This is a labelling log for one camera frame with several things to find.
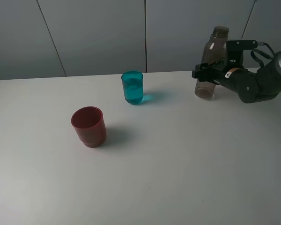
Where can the teal transparent plastic cup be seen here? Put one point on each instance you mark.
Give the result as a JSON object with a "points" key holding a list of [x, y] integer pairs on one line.
{"points": [[132, 82]]}

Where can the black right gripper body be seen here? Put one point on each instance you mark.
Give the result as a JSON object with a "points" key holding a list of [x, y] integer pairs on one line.
{"points": [[237, 79]]}

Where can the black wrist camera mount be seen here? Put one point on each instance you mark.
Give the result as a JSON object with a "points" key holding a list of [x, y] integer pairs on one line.
{"points": [[235, 51]]}

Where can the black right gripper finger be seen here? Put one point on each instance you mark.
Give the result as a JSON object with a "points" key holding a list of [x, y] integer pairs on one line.
{"points": [[209, 67], [205, 76]]}

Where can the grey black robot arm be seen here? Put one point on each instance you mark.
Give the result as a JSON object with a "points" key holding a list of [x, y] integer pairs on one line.
{"points": [[263, 85]]}

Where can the smoky transparent water bottle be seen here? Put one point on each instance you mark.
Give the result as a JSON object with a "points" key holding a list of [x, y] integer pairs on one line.
{"points": [[214, 50]]}

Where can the red plastic cup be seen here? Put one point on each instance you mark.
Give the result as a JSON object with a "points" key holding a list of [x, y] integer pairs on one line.
{"points": [[89, 125]]}

